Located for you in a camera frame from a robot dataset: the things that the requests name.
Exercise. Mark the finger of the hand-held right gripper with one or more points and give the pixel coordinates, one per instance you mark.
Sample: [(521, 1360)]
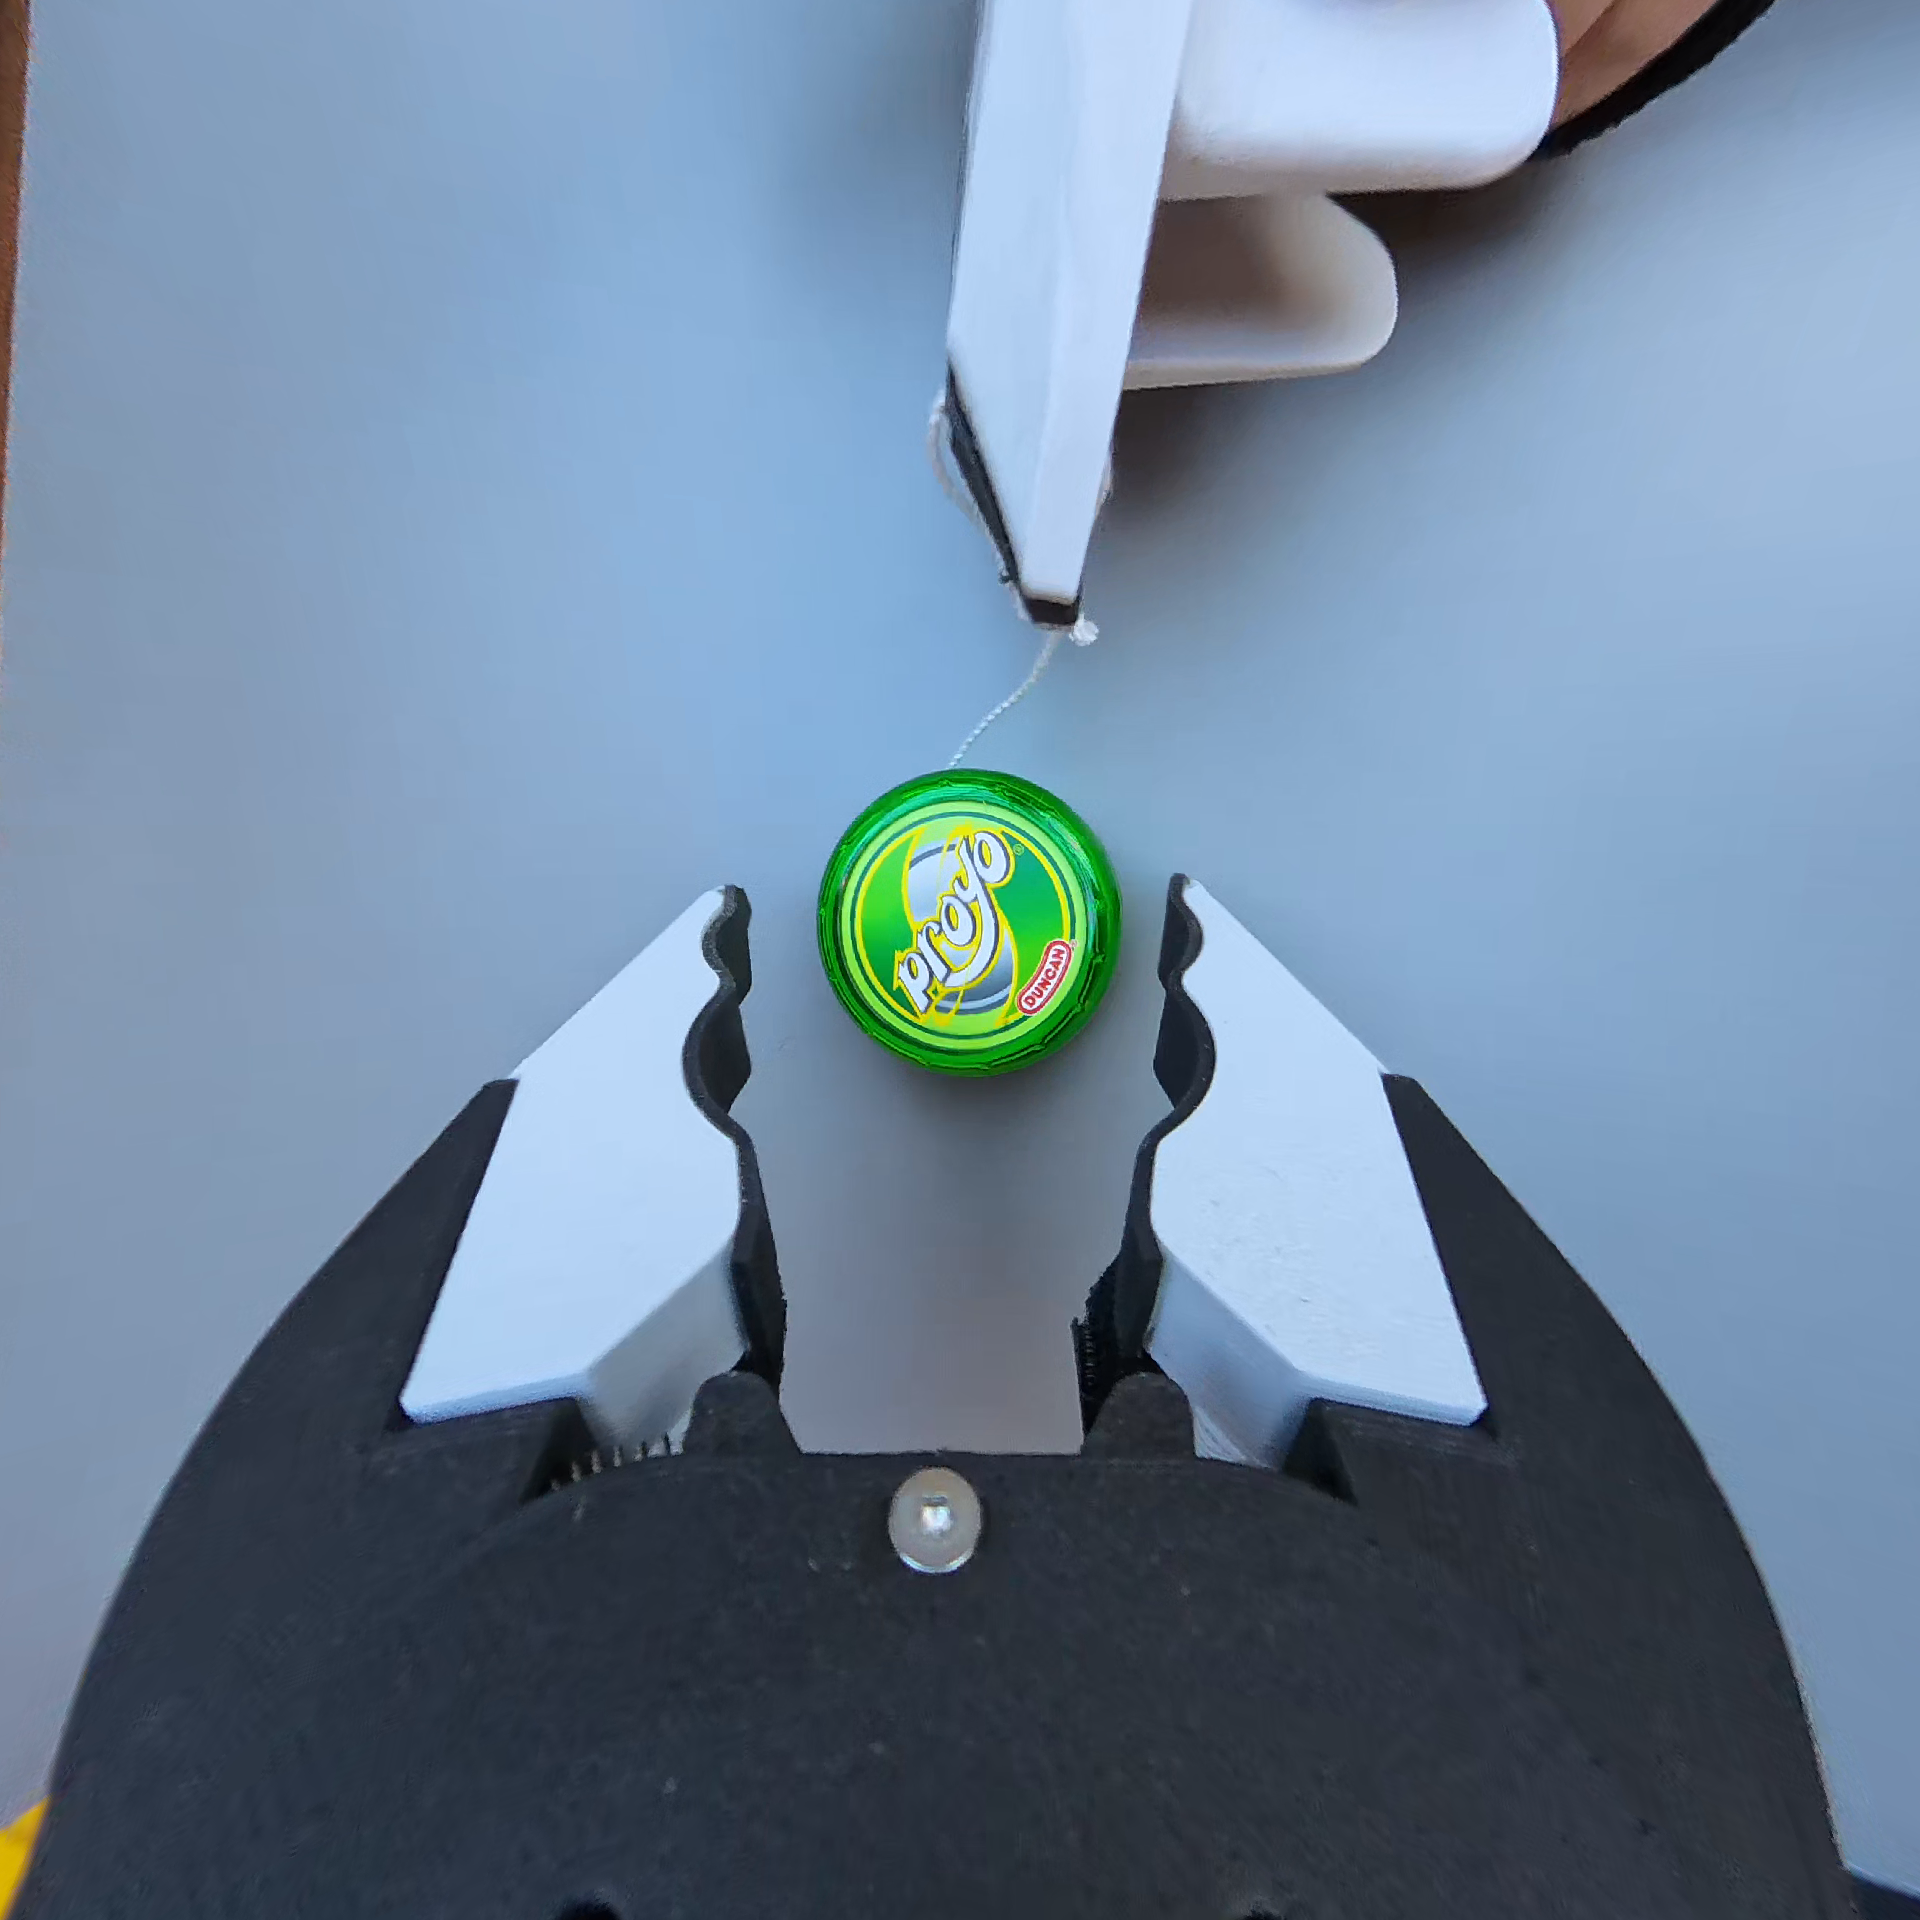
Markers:
[(1050, 300)]

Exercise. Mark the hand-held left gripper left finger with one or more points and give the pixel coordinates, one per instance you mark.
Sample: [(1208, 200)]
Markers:
[(584, 1230)]

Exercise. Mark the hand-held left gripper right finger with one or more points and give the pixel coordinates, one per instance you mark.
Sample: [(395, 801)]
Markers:
[(1305, 1230)]

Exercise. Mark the green yoyo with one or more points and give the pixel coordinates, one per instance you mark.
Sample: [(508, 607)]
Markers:
[(969, 922)]

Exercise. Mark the person's right hand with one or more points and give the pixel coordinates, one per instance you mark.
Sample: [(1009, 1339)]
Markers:
[(1635, 38)]

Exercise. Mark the yellow board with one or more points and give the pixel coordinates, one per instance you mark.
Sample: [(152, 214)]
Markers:
[(19, 1842)]

